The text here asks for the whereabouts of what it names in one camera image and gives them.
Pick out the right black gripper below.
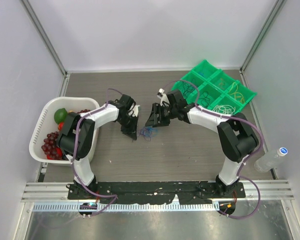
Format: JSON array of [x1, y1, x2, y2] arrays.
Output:
[[146, 102, 178, 128]]

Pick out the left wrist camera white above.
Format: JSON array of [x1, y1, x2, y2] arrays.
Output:
[[129, 104, 140, 117]]

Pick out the red grape bunch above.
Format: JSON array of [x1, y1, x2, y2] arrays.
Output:
[[41, 131, 62, 160]]

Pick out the white plastic fruit basket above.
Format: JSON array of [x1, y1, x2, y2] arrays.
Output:
[[29, 96, 100, 167]]

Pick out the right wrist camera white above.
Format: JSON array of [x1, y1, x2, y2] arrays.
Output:
[[157, 88, 170, 107]]

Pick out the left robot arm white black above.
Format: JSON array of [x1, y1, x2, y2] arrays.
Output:
[[56, 94, 140, 200]]

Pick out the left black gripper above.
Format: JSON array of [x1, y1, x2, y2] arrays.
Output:
[[117, 114, 139, 140]]

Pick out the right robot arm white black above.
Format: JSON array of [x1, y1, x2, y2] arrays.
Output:
[[145, 89, 263, 198]]

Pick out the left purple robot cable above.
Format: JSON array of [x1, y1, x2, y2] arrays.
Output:
[[69, 87, 127, 196]]

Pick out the green lime fruit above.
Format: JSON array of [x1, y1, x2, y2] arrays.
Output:
[[53, 108, 68, 124]]

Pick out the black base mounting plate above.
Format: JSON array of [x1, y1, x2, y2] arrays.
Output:
[[66, 181, 246, 205]]

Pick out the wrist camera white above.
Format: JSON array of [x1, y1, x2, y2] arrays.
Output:
[[129, 104, 140, 117], [157, 88, 170, 107]]

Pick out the green compartment bin tray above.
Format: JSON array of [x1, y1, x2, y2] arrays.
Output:
[[171, 60, 257, 115]]

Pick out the white slotted cable duct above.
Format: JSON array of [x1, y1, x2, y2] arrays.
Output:
[[32, 201, 220, 213]]

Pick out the brown cable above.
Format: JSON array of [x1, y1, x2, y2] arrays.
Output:
[[198, 90, 211, 109]]

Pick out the clear plastic water bottle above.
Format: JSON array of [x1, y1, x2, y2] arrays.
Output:
[[254, 147, 288, 173]]

